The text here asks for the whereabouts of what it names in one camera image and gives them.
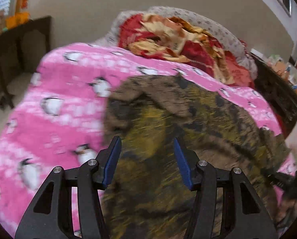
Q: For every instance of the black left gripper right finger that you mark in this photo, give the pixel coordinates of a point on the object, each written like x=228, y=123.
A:
x=244, y=214

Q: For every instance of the pink penguin fleece blanket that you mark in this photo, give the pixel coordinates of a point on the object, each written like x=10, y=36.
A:
x=60, y=120

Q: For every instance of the dark carved wooden headboard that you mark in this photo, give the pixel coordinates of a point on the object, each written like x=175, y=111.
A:
x=281, y=98

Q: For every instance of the brown yellow patterned garment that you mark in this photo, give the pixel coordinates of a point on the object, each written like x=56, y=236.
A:
x=148, y=198

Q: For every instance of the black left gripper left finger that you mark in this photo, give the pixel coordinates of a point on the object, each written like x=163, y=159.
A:
x=49, y=214

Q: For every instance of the red gold crumpled quilt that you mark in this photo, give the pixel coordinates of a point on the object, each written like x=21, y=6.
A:
x=175, y=40

